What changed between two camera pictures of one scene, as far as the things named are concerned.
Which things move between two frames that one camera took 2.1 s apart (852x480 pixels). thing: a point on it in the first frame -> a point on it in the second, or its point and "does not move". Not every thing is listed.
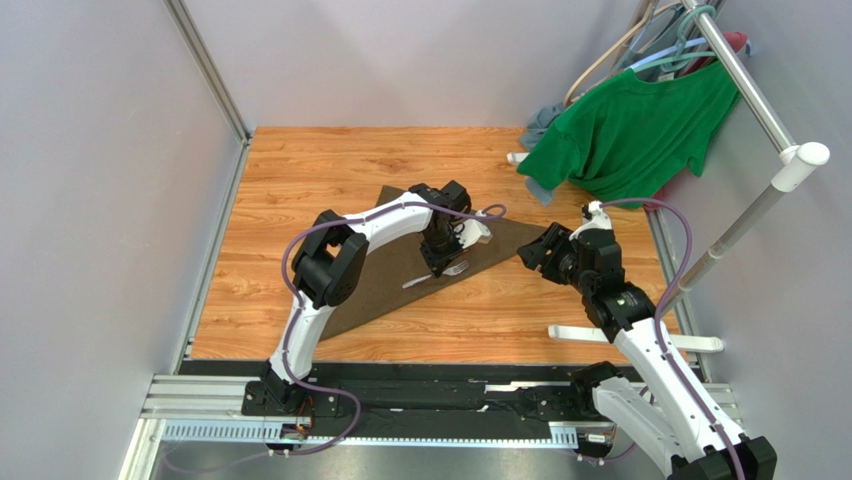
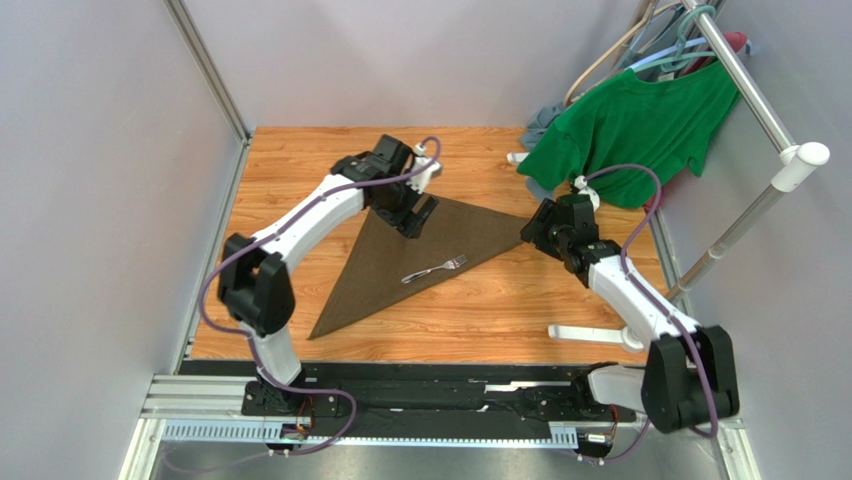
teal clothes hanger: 680,59 does not move
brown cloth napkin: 398,259 does not move
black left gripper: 439,263 -> 413,224
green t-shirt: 632,136 does not move
